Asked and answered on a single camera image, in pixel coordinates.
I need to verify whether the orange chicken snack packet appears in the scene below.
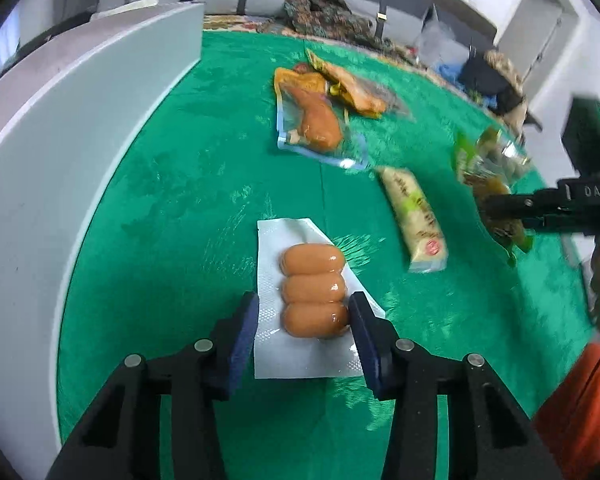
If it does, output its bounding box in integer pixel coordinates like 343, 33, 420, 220
305, 49, 411, 121

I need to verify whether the white sausage packet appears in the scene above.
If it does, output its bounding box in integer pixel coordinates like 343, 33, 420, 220
253, 217, 387, 380

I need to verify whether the green snack packet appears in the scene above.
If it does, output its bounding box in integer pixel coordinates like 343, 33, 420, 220
452, 127, 536, 267

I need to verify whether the clear plastic bag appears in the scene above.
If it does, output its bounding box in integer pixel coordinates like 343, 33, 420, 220
417, 6, 470, 70

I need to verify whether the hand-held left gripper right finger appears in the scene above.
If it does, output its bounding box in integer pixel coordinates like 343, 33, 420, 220
347, 291, 563, 480

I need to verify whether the green plush cloth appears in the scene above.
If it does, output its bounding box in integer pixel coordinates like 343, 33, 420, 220
54, 30, 597, 480

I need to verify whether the white curtain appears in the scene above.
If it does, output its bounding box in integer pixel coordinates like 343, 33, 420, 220
0, 10, 24, 83

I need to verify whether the clear chicken leg packet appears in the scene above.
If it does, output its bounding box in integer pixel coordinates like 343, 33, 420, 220
274, 66, 371, 171

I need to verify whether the camouflage cloth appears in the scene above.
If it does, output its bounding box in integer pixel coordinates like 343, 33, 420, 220
284, 0, 398, 48

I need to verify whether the white box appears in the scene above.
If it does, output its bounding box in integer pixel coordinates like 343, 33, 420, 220
0, 2, 207, 480

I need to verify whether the pale long snack packet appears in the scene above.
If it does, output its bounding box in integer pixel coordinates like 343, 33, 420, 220
377, 166, 451, 274

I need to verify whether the black bag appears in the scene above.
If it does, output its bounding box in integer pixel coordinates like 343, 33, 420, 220
459, 52, 517, 117

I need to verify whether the person's orange clothing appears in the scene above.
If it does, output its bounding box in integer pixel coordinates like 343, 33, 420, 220
532, 339, 600, 480

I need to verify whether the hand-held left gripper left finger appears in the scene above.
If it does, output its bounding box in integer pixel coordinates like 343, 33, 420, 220
47, 290, 261, 480

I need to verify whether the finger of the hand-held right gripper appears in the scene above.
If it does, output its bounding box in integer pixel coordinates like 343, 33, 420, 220
517, 214, 593, 237
480, 187, 571, 221

